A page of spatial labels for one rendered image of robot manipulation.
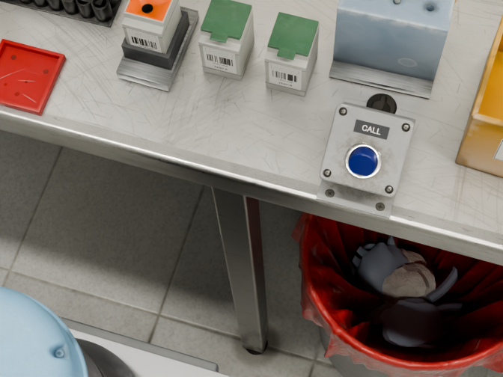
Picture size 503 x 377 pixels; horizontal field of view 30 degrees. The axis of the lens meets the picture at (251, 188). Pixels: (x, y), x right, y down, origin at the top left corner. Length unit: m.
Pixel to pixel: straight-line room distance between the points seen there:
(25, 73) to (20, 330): 0.43
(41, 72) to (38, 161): 0.96
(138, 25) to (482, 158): 0.34
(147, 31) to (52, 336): 0.39
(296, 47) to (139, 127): 0.17
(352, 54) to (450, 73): 0.10
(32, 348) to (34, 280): 1.25
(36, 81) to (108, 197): 0.91
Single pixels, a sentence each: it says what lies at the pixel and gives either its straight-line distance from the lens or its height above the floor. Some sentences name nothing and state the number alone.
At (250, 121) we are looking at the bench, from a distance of 0.91.
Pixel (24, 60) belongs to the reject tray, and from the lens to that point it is 0.98.
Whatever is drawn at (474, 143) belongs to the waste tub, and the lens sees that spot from 0.86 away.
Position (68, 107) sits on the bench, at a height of 0.87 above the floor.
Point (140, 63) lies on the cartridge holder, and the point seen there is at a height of 0.89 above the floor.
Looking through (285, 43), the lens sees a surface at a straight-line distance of 0.87.
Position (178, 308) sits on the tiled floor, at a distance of 1.76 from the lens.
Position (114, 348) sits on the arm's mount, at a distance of 0.80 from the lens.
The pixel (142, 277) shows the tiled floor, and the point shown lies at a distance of 1.79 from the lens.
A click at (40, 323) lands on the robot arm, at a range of 0.58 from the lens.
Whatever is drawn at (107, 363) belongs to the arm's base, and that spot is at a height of 0.97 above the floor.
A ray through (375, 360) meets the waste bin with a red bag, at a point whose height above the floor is 0.42.
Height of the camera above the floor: 1.69
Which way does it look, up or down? 67 degrees down
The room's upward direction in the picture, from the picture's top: 5 degrees counter-clockwise
